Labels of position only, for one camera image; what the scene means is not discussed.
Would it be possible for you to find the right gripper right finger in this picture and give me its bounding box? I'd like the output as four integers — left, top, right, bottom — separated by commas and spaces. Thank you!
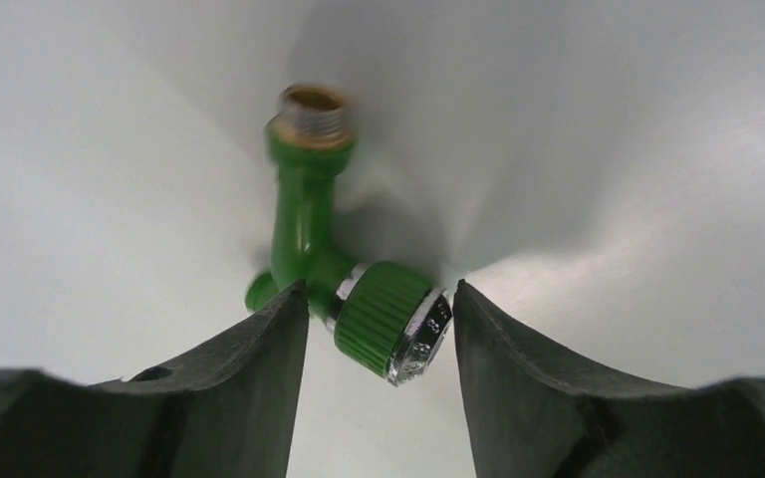
453, 282, 765, 477

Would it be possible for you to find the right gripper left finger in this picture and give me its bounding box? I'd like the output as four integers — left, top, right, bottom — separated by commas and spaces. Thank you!
0, 282, 309, 477

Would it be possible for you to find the green water faucet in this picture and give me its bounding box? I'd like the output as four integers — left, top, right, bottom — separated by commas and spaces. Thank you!
245, 83, 452, 386

